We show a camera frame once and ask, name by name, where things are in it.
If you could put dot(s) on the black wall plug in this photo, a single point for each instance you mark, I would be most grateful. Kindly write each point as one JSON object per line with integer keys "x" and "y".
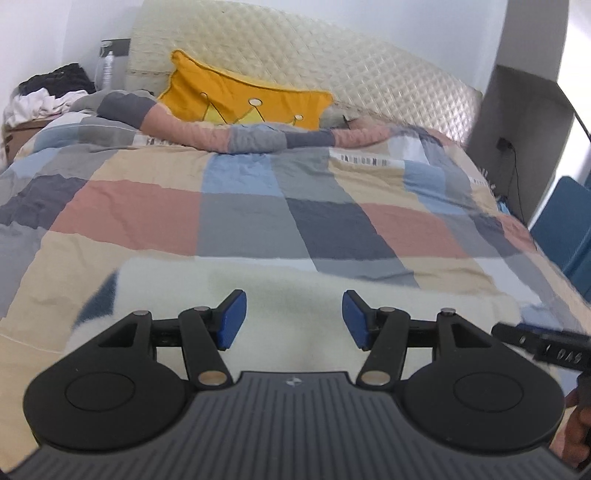
{"x": 503, "y": 144}

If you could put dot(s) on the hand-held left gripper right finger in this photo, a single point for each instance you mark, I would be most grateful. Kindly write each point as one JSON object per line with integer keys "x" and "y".
{"x": 356, "y": 318}

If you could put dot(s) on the cardboard box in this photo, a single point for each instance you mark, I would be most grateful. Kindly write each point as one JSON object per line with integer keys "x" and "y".
{"x": 23, "y": 138}

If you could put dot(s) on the patchwork checked quilt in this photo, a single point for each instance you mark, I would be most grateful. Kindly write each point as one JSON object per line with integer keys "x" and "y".
{"x": 249, "y": 230}

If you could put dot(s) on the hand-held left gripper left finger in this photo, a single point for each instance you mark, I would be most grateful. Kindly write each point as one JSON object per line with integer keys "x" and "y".
{"x": 233, "y": 318}

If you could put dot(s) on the person's right hand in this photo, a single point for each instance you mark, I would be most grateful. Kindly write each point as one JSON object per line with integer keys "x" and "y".
{"x": 577, "y": 434}

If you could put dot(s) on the blue chair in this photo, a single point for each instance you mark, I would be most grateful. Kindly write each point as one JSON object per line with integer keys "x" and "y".
{"x": 565, "y": 221}

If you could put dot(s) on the grey pillow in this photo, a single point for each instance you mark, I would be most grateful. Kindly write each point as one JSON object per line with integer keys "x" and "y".
{"x": 334, "y": 117}

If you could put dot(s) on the clear plastic bottle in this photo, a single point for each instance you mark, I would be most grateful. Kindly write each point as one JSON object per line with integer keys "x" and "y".
{"x": 105, "y": 69}

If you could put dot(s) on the cream quilted headboard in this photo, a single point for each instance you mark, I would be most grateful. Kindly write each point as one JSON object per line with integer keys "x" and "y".
{"x": 323, "y": 55}

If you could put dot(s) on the white clothes pile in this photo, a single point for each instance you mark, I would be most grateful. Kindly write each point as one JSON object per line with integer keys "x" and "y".
{"x": 37, "y": 106}

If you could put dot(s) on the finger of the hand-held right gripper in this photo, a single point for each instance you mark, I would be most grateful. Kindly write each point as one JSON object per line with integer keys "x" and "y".
{"x": 512, "y": 336}

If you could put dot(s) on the bedside clutter pile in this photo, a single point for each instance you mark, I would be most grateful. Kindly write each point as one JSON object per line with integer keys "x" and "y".
{"x": 491, "y": 189}

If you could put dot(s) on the cream striped sweater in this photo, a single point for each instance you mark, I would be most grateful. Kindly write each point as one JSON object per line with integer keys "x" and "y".
{"x": 295, "y": 295}

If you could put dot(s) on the yellow crown pillow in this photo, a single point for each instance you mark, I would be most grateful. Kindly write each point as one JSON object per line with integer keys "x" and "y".
{"x": 221, "y": 97}

